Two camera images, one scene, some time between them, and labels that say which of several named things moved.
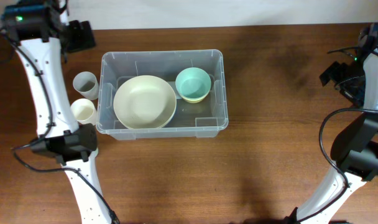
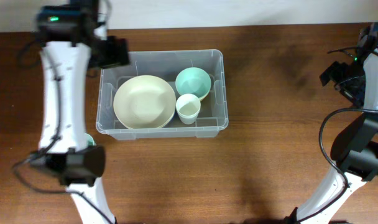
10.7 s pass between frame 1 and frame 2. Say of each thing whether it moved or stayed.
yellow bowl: moved
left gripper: moved
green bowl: stayed
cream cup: moved
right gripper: stayed
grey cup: moved
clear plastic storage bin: stayed
